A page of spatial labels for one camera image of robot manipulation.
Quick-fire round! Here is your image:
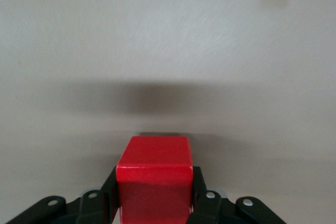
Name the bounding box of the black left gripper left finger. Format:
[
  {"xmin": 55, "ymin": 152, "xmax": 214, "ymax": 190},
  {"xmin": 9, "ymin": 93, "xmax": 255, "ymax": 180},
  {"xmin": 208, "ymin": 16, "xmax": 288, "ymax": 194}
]
[{"xmin": 5, "ymin": 166, "xmax": 120, "ymax": 224}]

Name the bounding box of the red wooden cube block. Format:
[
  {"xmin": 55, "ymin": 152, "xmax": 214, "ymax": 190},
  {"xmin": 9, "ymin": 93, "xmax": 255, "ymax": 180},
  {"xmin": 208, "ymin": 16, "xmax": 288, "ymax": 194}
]
[{"xmin": 116, "ymin": 136, "xmax": 194, "ymax": 224}]

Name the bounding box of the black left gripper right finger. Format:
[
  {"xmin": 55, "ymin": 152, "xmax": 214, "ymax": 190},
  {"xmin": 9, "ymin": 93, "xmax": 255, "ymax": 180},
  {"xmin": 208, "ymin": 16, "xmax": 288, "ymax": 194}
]
[{"xmin": 187, "ymin": 166, "xmax": 286, "ymax": 224}]

